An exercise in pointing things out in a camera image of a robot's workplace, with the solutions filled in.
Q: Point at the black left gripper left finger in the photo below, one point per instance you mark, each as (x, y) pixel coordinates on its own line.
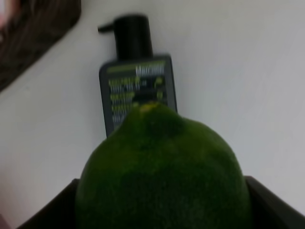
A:
(59, 213)

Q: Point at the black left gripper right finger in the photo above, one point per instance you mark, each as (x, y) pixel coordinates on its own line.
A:
(271, 212)

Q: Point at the green lime fruit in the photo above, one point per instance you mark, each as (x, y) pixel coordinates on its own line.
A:
(159, 170)

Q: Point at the dark grey flat bottle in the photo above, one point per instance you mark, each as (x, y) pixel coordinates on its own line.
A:
(137, 76)

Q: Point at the dark brown wicker basket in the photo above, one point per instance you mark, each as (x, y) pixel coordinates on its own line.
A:
(32, 32)

